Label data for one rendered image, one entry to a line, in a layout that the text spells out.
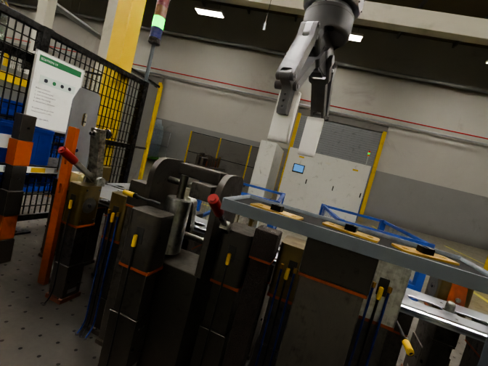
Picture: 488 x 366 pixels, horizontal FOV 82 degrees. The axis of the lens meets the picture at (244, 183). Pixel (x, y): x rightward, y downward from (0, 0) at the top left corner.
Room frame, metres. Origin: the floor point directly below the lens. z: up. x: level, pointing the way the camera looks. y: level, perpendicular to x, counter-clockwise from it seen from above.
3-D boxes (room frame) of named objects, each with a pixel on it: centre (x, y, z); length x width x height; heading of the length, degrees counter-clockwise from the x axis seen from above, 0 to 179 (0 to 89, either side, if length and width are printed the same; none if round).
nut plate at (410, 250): (0.40, -0.28, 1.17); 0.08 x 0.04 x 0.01; 93
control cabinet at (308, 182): (8.58, -2.31, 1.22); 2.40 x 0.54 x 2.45; 82
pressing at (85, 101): (1.05, 0.64, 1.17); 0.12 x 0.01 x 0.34; 163
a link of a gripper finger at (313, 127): (0.51, -0.10, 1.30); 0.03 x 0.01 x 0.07; 62
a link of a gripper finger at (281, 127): (0.39, -0.03, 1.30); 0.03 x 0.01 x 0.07; 62
